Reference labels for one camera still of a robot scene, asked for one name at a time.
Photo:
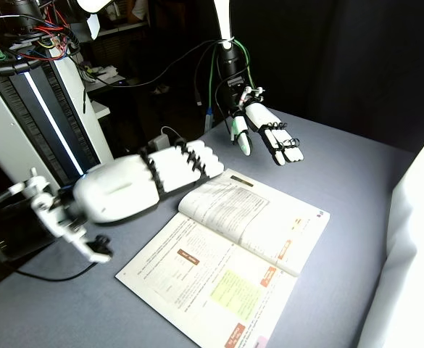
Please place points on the white robot body column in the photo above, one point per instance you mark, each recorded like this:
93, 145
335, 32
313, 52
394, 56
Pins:
5, 123

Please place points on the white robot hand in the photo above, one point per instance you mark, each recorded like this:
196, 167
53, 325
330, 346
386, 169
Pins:
124, 188
262, 116

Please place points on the white paper tag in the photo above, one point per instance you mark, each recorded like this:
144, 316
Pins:
94, 26

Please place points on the grey plug with blue band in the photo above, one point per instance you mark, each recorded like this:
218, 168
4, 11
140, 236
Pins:
209, 121

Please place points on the black curtain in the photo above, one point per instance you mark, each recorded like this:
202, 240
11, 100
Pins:
342, 54

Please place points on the grey power adapter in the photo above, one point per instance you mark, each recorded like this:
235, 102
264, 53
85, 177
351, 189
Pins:
159, 142

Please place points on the grey table cloth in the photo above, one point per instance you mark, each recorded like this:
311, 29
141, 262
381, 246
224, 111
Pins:
349, 181

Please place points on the background shelf unit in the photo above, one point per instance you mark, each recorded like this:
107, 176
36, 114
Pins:
121, 40

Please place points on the open printed book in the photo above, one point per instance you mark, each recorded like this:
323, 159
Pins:
215, 261

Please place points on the white cloth screen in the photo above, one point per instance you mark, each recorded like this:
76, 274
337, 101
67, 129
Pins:
411, 261

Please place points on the black box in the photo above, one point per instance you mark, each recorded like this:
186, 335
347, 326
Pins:
12, 232

